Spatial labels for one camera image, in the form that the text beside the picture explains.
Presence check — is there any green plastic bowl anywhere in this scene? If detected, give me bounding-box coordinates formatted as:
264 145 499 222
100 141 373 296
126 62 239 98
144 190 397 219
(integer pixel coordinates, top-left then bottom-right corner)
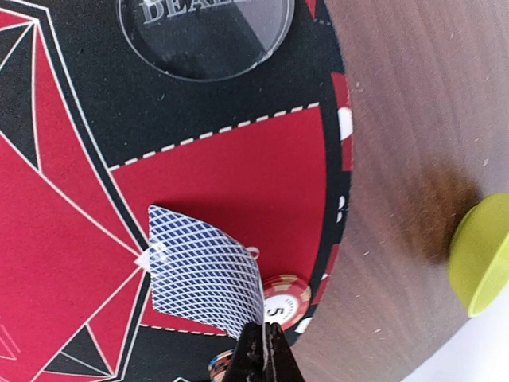
448 193 508 318

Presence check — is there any red five poker chip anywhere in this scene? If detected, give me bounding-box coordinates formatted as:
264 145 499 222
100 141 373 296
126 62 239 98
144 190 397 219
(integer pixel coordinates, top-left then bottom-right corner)
262 275 312 331

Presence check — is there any round red black poker mat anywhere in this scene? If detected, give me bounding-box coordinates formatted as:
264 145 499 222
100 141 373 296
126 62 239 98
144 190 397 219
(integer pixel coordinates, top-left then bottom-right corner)
1 1 352 381

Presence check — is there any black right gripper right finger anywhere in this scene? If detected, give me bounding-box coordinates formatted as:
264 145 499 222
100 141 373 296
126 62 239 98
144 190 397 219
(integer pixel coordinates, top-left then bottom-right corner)
262 323 305 382

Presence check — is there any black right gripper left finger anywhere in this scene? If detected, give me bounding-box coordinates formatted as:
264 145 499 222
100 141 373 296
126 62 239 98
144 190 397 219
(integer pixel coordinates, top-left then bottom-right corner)
223 323 265 382

